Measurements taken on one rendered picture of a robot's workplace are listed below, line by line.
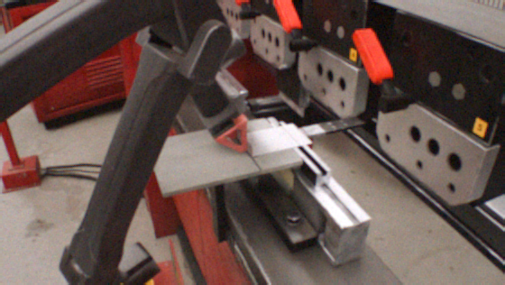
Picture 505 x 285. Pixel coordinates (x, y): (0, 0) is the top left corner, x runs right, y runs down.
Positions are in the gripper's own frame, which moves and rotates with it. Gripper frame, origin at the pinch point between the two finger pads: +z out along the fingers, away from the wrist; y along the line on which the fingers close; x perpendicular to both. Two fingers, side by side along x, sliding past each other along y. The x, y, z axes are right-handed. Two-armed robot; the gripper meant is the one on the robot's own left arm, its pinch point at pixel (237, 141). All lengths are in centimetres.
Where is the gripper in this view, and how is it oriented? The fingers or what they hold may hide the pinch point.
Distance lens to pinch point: 77.7
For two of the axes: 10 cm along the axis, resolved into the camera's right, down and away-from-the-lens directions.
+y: -3.7, -4.8, 8.0
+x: -8.2, 5.6, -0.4
